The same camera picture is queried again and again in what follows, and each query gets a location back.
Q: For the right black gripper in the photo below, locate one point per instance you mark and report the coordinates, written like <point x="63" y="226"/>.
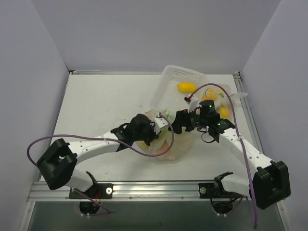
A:
<point x="184" y="118"/>

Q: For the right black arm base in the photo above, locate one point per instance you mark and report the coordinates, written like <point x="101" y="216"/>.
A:
<point x="207" y="190"/>

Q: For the aluminium rail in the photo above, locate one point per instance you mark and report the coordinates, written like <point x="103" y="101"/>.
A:
<point x="252" y="125"/>
<point x="126" y="191"/>

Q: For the white plastic basket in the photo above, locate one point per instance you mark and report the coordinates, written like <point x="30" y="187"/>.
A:
<point x="166" y="95"/>

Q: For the aluminium right rail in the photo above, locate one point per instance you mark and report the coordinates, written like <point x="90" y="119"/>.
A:
<point x="252" y="125"/>

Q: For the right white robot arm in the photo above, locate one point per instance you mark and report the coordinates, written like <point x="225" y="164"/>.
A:
<point x="267" y="181"/>

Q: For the yellow fake mango back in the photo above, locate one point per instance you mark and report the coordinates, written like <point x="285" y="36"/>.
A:
<point x="186" y="87"/>

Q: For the aluminium front rail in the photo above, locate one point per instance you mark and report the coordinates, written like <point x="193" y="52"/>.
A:
<point x="126" y="191"/>

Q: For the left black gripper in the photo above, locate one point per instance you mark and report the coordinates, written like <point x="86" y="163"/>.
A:
<point x="149" y="137"/>

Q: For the tied clear bag of fruits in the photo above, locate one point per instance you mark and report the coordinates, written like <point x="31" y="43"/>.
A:
<point x="221" y="101"/>

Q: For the green avocado print plastic bag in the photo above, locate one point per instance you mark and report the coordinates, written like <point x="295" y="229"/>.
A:
<point x="181" y="145"/>

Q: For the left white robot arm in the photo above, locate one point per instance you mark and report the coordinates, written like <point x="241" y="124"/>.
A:
<point x="58" y="164"/>

